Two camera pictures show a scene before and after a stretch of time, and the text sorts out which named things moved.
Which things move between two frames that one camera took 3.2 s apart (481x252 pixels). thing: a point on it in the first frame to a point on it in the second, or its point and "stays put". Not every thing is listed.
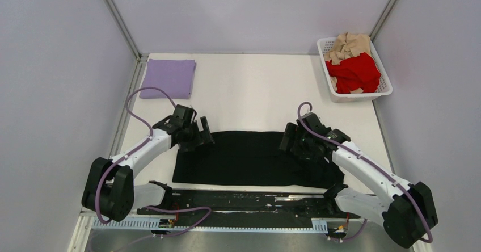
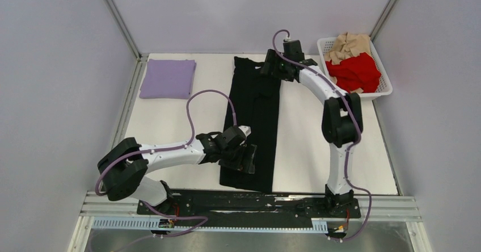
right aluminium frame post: [387, 9] stays put
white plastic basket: [385, 87] stays put
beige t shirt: [346, 46] stays put
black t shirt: [249, 158] to [255, 98]
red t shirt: [354, 72] stays put
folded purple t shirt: [174, 76] stays put
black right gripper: [292, 131] to [273, 58]
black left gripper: [202, 137] to [244, 164]
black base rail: [249, 208] stays put
